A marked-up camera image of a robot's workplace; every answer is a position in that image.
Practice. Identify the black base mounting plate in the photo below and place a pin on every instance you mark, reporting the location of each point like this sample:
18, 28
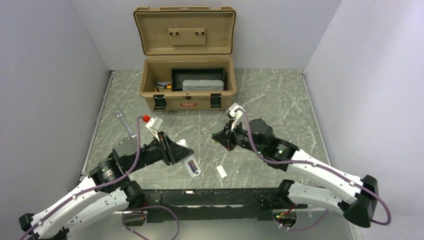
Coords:
159, 214

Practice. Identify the grey plastic case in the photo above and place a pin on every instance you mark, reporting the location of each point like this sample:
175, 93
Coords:
202, 85

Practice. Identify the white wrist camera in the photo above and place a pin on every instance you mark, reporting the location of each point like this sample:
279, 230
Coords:
152, 123
235, 112

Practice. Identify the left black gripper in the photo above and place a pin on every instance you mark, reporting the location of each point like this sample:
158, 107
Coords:
179, 151

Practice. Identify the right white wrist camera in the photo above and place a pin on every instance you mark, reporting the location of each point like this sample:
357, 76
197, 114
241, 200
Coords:
235, 112

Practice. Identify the white remote control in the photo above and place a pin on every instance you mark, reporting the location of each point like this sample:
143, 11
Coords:
187, 161

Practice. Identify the black toolbox tray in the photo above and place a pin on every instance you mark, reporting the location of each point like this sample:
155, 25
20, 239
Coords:
178, 75

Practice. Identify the orange handled tool in toolbox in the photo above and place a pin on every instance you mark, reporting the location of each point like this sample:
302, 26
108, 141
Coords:
163, 86

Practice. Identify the white battery cover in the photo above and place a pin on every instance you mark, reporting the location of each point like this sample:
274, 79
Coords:
221, 171

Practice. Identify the silver open-end wrench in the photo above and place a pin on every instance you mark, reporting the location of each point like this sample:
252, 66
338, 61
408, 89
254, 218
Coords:
119, 113

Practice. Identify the tan plastic toolbox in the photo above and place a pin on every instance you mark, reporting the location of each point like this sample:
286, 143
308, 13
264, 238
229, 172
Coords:
186, 37

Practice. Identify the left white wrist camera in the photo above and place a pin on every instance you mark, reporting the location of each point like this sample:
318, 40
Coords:
152, 123

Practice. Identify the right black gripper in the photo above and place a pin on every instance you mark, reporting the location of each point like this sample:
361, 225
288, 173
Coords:
227, 141

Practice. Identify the aluminium rail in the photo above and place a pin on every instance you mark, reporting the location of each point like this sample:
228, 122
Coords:
262, 198

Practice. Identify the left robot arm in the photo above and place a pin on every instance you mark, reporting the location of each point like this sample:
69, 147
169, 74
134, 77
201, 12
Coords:
108, 188

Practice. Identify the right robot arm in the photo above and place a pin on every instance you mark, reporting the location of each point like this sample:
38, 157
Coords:
349, 195

